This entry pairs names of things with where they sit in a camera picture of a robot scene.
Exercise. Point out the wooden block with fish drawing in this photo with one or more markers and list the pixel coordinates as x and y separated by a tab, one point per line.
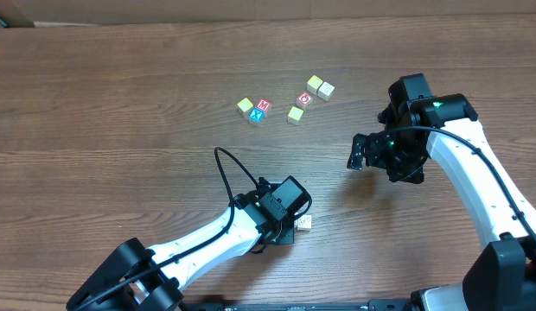
304	223

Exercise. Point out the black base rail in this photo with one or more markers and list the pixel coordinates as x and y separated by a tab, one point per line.
302	306

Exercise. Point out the yellow L wooden block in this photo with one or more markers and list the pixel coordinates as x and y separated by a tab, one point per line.
244	106

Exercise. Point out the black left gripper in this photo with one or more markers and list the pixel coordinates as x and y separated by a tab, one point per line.
283	236

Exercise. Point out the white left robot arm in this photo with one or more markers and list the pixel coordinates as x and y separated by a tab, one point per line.
135	277

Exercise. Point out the blue X wooden block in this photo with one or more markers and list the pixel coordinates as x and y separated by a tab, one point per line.
256	116

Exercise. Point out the red M wooden block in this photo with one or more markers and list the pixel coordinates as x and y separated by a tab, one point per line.
264	105

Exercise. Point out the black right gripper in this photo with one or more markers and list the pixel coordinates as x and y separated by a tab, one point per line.
373	149

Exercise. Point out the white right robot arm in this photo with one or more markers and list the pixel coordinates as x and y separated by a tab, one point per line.
503	277

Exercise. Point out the yellow C wooden block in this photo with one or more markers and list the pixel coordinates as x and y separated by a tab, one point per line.
295	115

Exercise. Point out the plain cream wooden block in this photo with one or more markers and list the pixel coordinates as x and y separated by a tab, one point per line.
325	91

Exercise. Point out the red faced wooden block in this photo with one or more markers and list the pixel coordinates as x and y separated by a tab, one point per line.
304	101

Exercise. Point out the yellow top wooden block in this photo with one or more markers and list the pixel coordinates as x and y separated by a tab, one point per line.
313	84

